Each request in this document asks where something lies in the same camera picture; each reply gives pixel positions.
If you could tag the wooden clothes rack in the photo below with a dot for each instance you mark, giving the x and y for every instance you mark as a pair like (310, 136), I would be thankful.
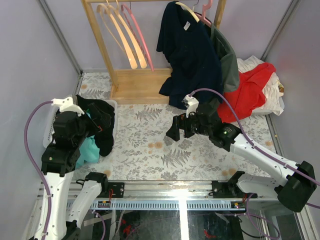
(130, 86)

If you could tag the navy t shirt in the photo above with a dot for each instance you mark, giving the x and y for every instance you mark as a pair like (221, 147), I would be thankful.
(190, 52)

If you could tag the red t shirt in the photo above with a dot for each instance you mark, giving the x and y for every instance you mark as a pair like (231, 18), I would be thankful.
(249, 95)

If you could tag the pink hanger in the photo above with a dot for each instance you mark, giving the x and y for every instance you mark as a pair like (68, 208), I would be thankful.
(202, 16)
(137, 33)

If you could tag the grey t shirt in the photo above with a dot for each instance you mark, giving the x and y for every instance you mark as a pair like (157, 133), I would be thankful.
(228, 60)

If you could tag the wooden hanger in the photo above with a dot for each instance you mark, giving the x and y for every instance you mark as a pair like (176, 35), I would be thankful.
(140, 60)
(102, 9)

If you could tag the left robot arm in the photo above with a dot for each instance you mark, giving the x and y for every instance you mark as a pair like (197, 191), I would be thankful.
(71, 127)

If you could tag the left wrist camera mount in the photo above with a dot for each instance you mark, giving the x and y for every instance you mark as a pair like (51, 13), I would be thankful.
(68, 104)

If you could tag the floral table mat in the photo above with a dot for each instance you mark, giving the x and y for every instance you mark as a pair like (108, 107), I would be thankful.
(142, 151)

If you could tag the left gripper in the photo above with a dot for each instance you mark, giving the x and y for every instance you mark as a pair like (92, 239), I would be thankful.
(103, 120)

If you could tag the teal cloth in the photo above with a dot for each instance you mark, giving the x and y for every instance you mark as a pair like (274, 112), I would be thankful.
(89, 152)

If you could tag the black t shirt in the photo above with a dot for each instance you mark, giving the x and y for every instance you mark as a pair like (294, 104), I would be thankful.
(104, 140)

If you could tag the white garment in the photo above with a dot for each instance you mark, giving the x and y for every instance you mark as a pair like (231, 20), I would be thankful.
(273, 90)

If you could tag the white plastic basket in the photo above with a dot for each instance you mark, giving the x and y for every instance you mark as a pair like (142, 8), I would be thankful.
(47, 137)

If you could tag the pink hanger on rack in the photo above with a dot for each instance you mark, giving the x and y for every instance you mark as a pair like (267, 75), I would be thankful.
(202, 16)

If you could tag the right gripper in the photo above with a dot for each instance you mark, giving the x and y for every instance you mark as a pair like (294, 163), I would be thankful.
(181, 122)

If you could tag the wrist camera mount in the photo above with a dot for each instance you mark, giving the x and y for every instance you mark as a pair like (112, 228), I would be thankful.
(68, 104)
(191, 104)

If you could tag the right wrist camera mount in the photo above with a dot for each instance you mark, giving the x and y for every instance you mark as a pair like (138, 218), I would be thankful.
(191, 104)

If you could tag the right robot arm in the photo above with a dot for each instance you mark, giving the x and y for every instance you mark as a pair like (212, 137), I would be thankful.
(290, 182)

